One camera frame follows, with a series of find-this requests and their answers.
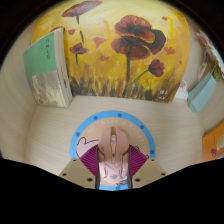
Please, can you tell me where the pink computer mouse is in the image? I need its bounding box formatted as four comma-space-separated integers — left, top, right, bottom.
96, 127, 132, 184

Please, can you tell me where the orange card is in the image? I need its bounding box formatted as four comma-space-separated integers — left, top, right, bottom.
202, 120, 224, 163

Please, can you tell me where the green and beige book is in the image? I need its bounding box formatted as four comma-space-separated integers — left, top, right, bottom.
22, 27, 74, 109

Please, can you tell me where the teal faceted vase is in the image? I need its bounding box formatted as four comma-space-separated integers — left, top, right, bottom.
187, 72, 218, 113

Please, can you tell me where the small white charger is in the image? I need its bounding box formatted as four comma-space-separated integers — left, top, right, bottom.
174, 79, 190, 101

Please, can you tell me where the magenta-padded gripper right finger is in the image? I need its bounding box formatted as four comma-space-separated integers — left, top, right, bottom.
126, 144, 168, 190

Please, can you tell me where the round blue-rimmed cartoon mouse pad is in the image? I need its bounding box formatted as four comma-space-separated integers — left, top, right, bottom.
69, 110, 157, 192

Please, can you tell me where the yellow poppy flower painting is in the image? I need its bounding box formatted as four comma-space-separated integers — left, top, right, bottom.
30, 0, 191, 104

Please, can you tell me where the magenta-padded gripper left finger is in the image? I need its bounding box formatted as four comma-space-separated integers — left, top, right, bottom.
59, 144, 101, 190

